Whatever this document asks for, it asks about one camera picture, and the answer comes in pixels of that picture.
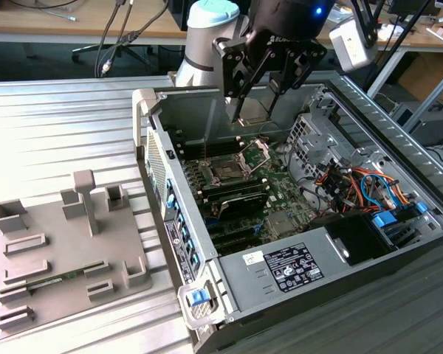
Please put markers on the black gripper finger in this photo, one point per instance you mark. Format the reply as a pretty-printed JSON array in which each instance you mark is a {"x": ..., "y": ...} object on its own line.
[
  {"x": 306, "y": 59},
  {"x": 229, "y": 62}
]

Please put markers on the silver CPU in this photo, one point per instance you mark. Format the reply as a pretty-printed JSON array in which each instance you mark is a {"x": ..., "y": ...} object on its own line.
[{"x": 254, "y": 110}]

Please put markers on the CPU socket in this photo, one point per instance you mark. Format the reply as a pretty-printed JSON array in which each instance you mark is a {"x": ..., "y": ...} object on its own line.
[{"x": 221, "y": 171}]

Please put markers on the black RAM slot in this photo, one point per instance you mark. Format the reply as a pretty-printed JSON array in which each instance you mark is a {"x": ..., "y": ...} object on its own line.
[
  {"x": 229, "y": 186},
  {"x": 236, "y": 193}
]

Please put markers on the black expansion slot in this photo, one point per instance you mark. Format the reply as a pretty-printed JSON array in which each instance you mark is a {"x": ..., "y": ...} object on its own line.
[
  {"x": 238, "y": 245},
  {"x": 230, "y": 232}
]

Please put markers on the open grey PC case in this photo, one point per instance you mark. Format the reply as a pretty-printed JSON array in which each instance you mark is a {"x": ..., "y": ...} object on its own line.
[{"x": 192, "y": 110}]

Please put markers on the black stand pole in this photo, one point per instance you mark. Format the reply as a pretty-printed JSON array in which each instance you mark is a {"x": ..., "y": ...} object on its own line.
[{"x": 377, "y": 75}]

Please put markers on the white boxes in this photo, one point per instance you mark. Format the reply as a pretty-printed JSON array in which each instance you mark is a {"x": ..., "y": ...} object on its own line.
[{"x": 384, "y": 32}]

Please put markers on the metal drive cage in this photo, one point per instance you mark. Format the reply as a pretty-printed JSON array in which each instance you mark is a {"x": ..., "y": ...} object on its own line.
[{"x": 310, "y": 144}]

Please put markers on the thin metal locking lever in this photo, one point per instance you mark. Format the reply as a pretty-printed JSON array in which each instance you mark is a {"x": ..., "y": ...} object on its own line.
[{"x": 206, "y": 151}]

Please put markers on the brown cardboard piece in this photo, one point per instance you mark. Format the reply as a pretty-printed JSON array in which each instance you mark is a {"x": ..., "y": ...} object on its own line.
[{"x": 441, "y": 33}]

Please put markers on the green motherboard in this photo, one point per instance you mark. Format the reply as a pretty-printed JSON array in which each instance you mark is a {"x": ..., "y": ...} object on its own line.
[{"x": 280, "y": 195}]

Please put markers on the black graphics card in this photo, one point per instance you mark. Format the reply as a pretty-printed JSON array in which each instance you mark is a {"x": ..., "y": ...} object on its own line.
[{"x": 243, "y": 203}]

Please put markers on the grey computer box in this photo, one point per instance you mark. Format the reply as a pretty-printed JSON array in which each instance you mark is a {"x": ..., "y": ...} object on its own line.
[{"x": 435, "y": 125}]

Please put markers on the black office chair base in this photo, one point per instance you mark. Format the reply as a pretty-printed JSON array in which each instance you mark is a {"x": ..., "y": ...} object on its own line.
[{"x": 77, "y": 55}]

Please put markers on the grey chipset heatsink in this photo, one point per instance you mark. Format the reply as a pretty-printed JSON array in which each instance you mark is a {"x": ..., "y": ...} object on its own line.
[{"x": 280, "y": 223}]

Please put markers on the blue disk carrier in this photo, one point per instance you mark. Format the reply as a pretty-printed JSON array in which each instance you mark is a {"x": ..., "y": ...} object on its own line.
[{"x": 387, "y": 220}]

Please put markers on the grey power supply with label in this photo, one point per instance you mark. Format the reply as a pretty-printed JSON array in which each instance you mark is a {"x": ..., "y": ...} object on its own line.
[{"x": 243, "y": 280}]

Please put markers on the grey plastic parts rack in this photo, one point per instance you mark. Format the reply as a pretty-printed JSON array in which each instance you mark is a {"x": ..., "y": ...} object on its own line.
[{"x": 77, "y": 254}]

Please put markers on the green RAM stick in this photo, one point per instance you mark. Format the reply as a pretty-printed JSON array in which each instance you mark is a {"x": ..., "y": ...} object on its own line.
[{"x": 74, "y": 273}]

